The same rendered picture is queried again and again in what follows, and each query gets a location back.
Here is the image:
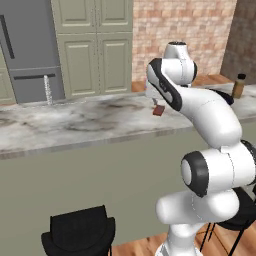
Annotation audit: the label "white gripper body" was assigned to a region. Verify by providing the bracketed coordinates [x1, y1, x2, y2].
[144, 79, 156, 100]

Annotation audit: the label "brown chocolate bar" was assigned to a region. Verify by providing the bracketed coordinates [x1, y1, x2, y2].
[152, 104, 166, 117]

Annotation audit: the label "dark plate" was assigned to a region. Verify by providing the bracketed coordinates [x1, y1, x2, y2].
[209, 88, 235, 106]

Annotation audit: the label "brown bottle with black cap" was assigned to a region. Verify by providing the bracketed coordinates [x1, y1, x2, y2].
[231, 73, 247, 100]

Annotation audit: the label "sage green counter island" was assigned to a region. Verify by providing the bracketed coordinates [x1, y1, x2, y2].
[0, 116, 256, 248]

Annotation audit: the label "sage green side cabinet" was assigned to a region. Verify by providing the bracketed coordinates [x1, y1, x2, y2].
[0, 45, 17, 105]

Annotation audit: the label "sage green tall cabinets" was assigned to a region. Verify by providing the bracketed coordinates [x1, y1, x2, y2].
[50, 0, 135, 100]

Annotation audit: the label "grey fridge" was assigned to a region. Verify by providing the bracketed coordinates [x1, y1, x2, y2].
[0, 0, 66, 105]

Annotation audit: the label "black stool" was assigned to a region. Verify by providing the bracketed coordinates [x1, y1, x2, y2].
[40, 204, 117, 256]
[199, 186, 256, 256]

